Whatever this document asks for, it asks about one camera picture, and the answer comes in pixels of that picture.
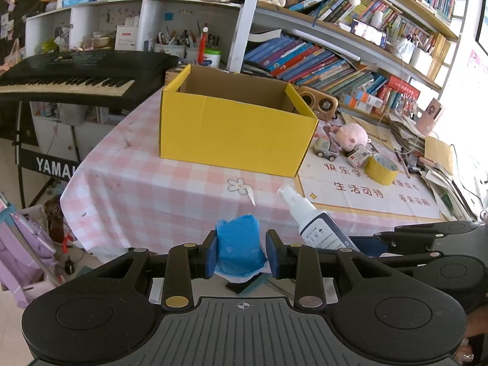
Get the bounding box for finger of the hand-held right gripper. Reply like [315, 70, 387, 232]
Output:
[394, 221, 479, 238]
[375, 232, 439, 254]

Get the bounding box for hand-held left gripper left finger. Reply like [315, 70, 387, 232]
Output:
[91, 230, 220, 312]

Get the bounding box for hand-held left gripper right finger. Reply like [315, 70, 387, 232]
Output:
[265, 229, 401, 310]

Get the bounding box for blue tissue pack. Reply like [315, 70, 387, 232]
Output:
[214, 214, 267, 285]

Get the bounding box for white spray bottle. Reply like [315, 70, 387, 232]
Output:
[277, 184, 361, 253]

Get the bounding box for yellow tape roll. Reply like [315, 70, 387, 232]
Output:
[364, 152, 399, 186]

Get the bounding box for small red white box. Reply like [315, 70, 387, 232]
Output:
[346, 148, 373, 167]

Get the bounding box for pink plush pig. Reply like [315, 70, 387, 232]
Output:
[332, 122, 372, 152]

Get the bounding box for small toy car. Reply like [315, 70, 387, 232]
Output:
[313, 136, 339, 161]

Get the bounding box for yellow cardboard box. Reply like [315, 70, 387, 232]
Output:
[159, 63, 319, 178]

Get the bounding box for pink checked cloth desktop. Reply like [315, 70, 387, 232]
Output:
[60, 66, 488, 275]

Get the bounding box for person's right hand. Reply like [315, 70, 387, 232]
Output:
[459, 307, 488, 364]

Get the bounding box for pile of loose papers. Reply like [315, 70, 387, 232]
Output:
[419, 156, 488, 222]

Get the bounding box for wooden pencil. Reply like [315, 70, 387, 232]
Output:
[394, 150, 411, 178]

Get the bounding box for brown kraft envelope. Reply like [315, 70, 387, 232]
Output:
[424, 135, 455, 176]

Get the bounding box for stack of paper booklets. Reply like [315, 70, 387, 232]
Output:
[387, 110, 428, 157]

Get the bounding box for colourful printed box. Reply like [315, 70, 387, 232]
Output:
[389, 88, 418, 117]

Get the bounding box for orange white carton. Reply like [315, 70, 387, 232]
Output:
[339, 91, 367, 114]
[353, 88, 384, 108]

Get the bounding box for thick red dictionary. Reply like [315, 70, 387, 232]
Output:
[385, 75, 421, 100]

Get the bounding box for retro wooden radio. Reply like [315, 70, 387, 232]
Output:
[297, 86, 339, 121]

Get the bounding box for white desk organizers with pens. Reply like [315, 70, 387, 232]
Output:
[387, 30, 434, 76]

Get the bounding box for black keyboard stand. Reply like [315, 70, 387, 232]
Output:
[11, 101, 82, 208]

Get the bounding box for wooden chessboard box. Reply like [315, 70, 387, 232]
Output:
[166, 65, 191, 84]

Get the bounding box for purple backpack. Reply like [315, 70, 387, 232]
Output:
[0, 210, 58, 307]

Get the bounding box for white tub green lid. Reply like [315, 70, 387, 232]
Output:
[203, 47, 222, 69]

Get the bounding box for white low cabinet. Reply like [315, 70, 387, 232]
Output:
[30, 101, 115, 164]

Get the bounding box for rectangular mirror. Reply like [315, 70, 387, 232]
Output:
[350, 19, 387, 47]

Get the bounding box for red bottle with white cap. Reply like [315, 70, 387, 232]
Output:
[199, 25, 210, 65]

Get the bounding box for white pen holder with pens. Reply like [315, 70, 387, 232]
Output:
[153, 27, 199, 62]

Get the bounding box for black electronic keyboard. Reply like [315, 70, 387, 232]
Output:
[0, 51, 179, 114]

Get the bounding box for white box red label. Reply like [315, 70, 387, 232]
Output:
[114, 26, 138, 51]

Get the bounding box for wooden bookshelf with white posts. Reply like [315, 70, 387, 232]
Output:
[229, 0, 471, 123]

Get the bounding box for white shelf unit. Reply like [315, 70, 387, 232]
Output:
[25, 0, 245, 73]

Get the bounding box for pink wall poster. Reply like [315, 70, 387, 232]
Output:
[459, 48, 488, 96]

